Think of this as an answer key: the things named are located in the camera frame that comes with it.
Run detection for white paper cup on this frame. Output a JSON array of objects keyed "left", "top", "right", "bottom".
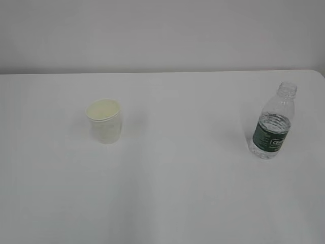
[{"left": 85, "top": 99, "right": 122, "bottom": 144}]

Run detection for clear plastic water bottle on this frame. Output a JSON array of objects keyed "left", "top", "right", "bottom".
[{"left": 249, "top": 82, "right": 297, "bottom": 160}]

